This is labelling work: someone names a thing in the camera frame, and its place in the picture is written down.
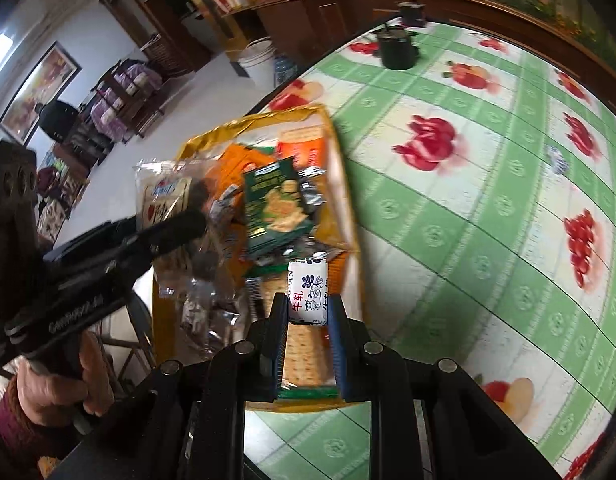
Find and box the green-edged cracker packet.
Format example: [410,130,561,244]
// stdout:
[245,275,339,401]

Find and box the clear packet with beige label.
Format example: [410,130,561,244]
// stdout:
[134,159,211,281]

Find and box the wicker basket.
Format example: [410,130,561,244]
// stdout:
[140,32,195,79]

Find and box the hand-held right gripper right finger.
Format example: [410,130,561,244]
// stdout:
[328,292,564,480]

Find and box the wooden cabinet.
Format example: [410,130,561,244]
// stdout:
[100,0,349,80]

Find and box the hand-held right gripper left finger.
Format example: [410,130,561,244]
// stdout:
[62,292,291,480]

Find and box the framed picture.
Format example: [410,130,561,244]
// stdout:
[0,40,83,147]

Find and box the silver foil snack packet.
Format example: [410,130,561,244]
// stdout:
[298,167,329,222]
[180,280,245,357]

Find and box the yellow tray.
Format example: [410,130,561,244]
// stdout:
[152,104,363,413]

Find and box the person's left hand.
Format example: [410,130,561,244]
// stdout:
[16,332,116,429]

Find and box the black pot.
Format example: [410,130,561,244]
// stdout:
[377,27,419,71]

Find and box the white bucket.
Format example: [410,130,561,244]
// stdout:
[238,37,277,89]

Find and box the wooden chair with purple cushion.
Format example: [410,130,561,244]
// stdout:
[88,57,167,144]

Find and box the green fruit print tablecloth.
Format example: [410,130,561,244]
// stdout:
[243,17,616,480]

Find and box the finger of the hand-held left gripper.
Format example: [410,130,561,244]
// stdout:
[42,209,209,285]

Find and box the orange cracker packet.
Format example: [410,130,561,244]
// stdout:
[275,126,329,171]

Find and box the green snack packet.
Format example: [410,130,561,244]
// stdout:
[243,156,319,256]

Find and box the small orange snack packet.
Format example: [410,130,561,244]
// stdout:
[208,142,276,196]

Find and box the clear water jug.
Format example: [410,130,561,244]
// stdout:
[274,55,297,87]

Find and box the person's left forearm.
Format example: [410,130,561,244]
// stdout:
[0,370,53,480]

